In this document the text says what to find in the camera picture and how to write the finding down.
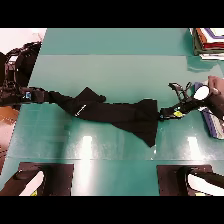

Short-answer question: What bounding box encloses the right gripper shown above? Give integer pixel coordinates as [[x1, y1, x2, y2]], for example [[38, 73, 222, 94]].
[[158, 103, 188, 122]]

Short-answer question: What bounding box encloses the black garment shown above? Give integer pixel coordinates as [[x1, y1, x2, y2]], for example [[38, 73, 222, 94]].
[[42, 86, 160, 148]]

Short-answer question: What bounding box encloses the striped garment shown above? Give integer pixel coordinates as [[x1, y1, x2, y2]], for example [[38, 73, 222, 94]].
[[194, 81, 224, 141]]

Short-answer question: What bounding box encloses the brown garment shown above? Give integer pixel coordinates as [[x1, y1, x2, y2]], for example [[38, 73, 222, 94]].
[[207, 75, 224, 96]]

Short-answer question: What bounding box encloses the white garment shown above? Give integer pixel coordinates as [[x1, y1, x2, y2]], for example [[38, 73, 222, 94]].
[[199, 52, 224, 62]]

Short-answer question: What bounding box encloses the red garment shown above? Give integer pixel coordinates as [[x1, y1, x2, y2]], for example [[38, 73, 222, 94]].
[[203, 41, 224, 51]]

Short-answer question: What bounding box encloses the orange garment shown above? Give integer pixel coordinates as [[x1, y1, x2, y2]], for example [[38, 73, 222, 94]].
[[195, 27, 215, 45]]

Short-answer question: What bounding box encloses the purple garment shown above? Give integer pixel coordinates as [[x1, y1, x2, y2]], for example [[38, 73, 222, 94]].
[[203, 27, 224, 39]]

